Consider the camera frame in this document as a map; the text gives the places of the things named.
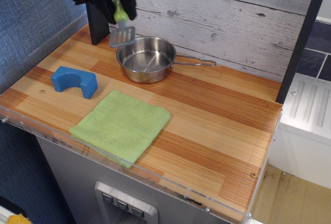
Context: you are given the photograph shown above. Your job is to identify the blue arch wooden block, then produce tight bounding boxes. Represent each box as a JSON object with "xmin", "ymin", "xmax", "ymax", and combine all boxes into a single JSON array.
[{"xmin": 51, "ymin": 66, "xmax": 98, "ymax": 99}]

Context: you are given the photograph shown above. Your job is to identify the silver dispenser button panel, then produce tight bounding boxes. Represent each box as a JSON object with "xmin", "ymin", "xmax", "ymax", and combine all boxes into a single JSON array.
[{"xmin": 95, "ymin": 181, "xmax": 159, "ymax": 223}]

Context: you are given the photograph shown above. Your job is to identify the green handled grey spatula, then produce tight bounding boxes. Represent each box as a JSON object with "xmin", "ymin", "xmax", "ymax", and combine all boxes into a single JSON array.
[{"xmin": 109, "ymin": 0, "xmax": 136, "ymax": 48}]

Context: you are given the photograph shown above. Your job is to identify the white toy sink counter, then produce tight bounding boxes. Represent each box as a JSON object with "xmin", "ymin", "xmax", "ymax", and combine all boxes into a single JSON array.
[{"xmin": 268, "ymin": 73, "xmax": 330, "ymax": 188}]

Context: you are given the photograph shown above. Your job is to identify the dark grey right post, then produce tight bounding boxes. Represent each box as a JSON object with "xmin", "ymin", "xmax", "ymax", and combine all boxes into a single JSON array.
[{"xmin": 276, "ymin": 0, "xmax": 323, "ymax": 104}]

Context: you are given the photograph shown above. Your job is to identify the green cloth towel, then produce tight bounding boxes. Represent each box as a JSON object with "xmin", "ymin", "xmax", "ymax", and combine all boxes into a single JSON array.
[{"xmin": 69, "ymin": 90, "xmax": 171, "ymax": 169}]

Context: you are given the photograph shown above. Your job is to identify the clear acrylic edge guard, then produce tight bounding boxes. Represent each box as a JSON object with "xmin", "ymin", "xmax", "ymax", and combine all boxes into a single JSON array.
[{"xmin": 1, "ymin": 107, "xmax": 272, "ymax": 223}]

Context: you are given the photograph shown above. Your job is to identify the grey toy fridge cabinet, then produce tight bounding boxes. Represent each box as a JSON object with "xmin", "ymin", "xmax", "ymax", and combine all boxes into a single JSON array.
[{"xmin": 37, "ymin": 137, "xmax": 252, "ymax": 223}]

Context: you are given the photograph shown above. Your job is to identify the stainless steel pan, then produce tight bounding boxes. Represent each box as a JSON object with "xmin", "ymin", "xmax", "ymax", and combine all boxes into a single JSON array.
[{"xmin": 116, "ymin": 37, "xmax": 217, "ymax": 84}]

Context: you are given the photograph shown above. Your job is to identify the yellow object at corner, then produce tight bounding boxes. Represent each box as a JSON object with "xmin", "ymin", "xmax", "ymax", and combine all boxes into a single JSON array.
[{"xmin": 6, "ymin": 214, "xmax": 32, "ymax": 224}]

